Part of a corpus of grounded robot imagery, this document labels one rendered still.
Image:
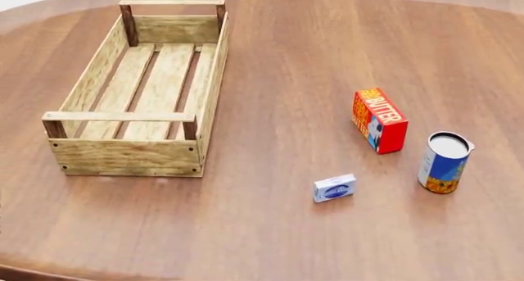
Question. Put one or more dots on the small white cream cheese box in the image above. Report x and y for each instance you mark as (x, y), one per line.
(334, 189)

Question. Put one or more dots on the red butter box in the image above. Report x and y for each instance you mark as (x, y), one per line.
(380, 121)

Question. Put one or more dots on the blue and white tin can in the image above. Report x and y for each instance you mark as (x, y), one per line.
(444, 164)

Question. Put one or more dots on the wooden slatted crate tray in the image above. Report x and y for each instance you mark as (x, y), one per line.
(163, 78)

